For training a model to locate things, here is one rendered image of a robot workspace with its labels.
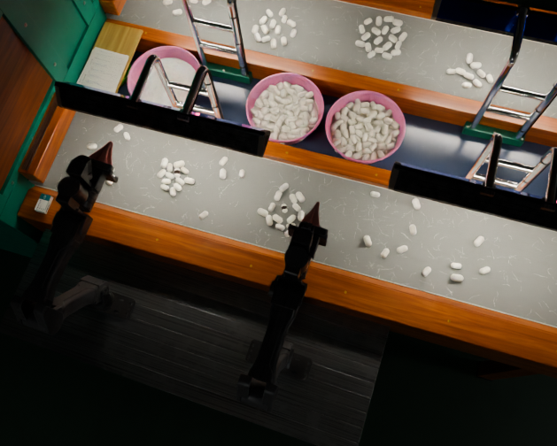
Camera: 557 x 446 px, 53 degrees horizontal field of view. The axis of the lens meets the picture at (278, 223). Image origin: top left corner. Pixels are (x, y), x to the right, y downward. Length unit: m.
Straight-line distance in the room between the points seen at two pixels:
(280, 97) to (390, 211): 0.56
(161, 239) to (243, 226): 0.26
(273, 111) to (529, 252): 0.95
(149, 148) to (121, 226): 0.30
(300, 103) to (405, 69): 0.39
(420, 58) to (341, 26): 0.31
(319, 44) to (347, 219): 0.67
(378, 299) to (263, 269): 0.36
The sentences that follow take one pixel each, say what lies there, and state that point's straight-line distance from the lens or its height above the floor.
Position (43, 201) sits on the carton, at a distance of 1.96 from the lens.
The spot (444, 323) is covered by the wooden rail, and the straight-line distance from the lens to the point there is 1.73.
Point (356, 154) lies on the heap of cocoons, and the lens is 1.87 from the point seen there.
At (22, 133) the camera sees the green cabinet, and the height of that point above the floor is 0.90.
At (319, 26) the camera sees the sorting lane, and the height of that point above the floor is 0.74.
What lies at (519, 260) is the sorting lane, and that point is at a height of 0.74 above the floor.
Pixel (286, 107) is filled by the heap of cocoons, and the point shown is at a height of 0.75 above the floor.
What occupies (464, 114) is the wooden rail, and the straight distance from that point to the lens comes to 1.99.
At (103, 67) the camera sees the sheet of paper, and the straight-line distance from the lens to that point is 2.12.
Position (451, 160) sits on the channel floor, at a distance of 1.99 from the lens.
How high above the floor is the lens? 2.43
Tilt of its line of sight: 72 degrees down
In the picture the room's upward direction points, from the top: 9 degrees counter-clockwise
